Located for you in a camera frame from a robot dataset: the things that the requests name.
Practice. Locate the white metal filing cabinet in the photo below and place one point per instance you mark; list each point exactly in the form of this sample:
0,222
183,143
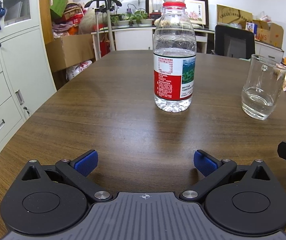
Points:
20,67

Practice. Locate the red paper bag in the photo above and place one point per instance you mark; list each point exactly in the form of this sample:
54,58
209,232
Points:
104,46

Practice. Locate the white side desk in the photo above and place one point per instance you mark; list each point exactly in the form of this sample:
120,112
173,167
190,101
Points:
133,38

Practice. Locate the green cardboard box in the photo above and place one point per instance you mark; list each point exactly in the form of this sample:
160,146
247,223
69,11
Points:
58,3

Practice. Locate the blender with red base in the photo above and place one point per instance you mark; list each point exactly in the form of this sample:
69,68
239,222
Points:
156,5

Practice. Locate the wooden shelf unit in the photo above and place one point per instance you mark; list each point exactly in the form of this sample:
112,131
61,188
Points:
45,12

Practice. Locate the small colourful printed box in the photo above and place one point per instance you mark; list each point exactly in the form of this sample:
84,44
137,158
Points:
250,27

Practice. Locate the framed flower picture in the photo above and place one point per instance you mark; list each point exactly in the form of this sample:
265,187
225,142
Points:
196,11

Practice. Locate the beige woven sack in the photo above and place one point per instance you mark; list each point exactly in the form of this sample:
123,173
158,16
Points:
88,21

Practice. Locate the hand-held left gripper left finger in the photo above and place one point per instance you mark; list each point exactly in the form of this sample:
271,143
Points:
86,162

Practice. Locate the small potted green plant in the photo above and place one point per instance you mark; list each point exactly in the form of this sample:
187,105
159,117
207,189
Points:
115,20
143,20
123,22

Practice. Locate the flat cardboard sheet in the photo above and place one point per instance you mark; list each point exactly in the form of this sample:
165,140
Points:
234,13

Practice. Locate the clear plastic water bottle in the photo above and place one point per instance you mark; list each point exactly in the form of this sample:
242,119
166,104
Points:
174,62

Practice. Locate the low white cabinet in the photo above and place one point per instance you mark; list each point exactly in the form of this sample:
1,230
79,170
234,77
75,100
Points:
267,52

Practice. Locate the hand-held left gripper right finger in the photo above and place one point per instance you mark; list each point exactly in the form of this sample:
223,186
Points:
205,162

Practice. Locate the white printed sack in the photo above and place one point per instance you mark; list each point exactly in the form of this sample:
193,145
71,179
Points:
79,70

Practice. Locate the large brown cardboard box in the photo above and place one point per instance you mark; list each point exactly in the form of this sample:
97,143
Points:
69,52

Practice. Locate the clear glass mug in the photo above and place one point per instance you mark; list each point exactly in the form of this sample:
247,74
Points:
259,97

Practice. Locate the black office chair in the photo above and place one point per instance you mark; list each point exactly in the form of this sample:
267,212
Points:
235,41

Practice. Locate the open printed cardboard box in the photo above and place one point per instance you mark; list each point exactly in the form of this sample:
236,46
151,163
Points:
270,35

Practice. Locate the pile of folded fabrics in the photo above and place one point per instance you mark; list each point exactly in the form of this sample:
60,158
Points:
68,17

